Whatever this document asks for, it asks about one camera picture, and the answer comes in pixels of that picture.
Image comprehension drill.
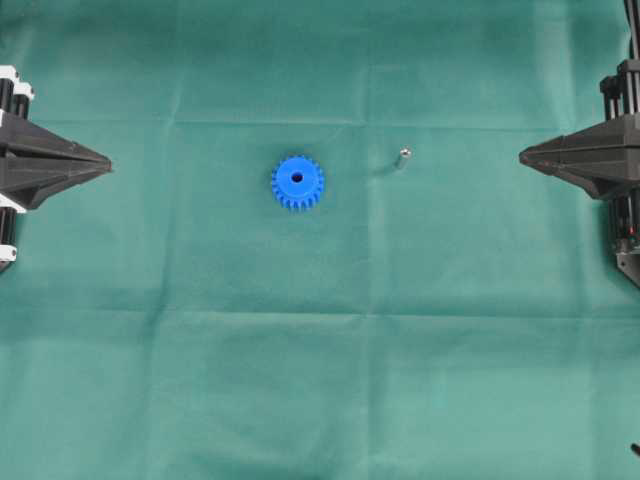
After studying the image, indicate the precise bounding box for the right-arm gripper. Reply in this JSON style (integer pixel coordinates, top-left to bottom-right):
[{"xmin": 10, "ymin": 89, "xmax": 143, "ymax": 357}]
[{"xmin": 518, "ymin": 57, "xmax": 640, "ymax": 290}]

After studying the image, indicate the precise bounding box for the black cable top right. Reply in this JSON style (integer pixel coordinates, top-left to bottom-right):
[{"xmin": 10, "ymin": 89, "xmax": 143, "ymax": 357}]
[{"xmin": 621, "ymin": 0, "xmax": 640, "ymax": 63}]

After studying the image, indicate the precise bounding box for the blue plastic gear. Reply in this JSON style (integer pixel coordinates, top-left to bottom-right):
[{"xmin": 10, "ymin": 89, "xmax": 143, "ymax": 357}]
[{"xmin": 271, "ymin": 155, "xmax": 325, "ymax": 212}]

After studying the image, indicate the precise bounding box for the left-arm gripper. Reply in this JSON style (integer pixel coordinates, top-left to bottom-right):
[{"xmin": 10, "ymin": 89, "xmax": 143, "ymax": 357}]
[{"xmin": 0, "ymin": 64, "xmax": 113, "ymax": 274}]

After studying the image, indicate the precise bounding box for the green cloth mat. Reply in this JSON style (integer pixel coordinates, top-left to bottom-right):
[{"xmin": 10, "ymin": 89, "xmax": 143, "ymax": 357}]
[{"xmin": 1, "ymin": 1, "xmax": 639, "ymax": 479}]

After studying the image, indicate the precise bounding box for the small metal shaft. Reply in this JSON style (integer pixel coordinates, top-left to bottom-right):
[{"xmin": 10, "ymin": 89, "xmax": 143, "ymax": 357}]
[{"xmin": 395, "ymin": 147, "xmax": 413, "ymax": 170}]

